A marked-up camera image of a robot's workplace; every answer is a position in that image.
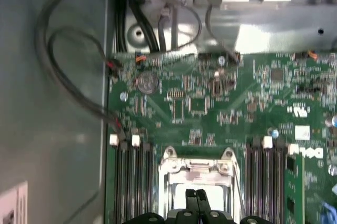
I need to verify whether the black open PC case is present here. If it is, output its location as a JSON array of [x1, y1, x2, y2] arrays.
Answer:
[[0, 0, 337, 224]]

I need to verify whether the white case sticker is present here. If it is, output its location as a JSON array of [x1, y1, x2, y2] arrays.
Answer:
[[0, 180, 29, 224]]

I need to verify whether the silver coin battery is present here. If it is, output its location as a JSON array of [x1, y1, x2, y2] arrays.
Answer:
[[135, 72, 161, 95]]

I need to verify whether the looped grey cable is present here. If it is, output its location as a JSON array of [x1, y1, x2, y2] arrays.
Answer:
[[48, 27, 124, 137]]

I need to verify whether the CPU socket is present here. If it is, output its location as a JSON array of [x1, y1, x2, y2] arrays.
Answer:
[[157, 146, 242, 224]]

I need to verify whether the long grey cable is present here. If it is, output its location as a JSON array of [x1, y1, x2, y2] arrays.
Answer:
[[35, 0, 126, 140]]

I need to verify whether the metal socket cover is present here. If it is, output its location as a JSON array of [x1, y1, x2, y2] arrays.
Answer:
[[164, 158, 232, 224]]

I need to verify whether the green RAM stick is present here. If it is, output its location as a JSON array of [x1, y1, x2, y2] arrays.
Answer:
[[285, 153, 306, 224]]

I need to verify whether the green motherboard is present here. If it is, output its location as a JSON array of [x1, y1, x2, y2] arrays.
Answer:
[[105, 51, 337, 224]]

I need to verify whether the black RAM slot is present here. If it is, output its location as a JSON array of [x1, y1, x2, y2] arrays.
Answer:
[[131, 134, 145, 224], [256, 139, 266, 224], [246, 139, 256, 224], [124, 141, 135, 224], [263, 135, 276, 224], [275, 139, 287, 224], [109, 133, 125, 224], [144, 142, 155, 224]]

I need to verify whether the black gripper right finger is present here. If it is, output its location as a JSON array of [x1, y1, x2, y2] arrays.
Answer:
[[196, 189, 265, 224]]

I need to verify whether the metal drive cage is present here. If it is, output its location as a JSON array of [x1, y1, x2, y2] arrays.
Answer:
[[113, 0, 337, 55]]

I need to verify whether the silver square CPU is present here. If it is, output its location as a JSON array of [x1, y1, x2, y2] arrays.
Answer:
[[174, 183, 225, 211]]

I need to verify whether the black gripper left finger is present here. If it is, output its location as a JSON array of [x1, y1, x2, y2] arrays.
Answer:
[[125, 188, 198, 224]]

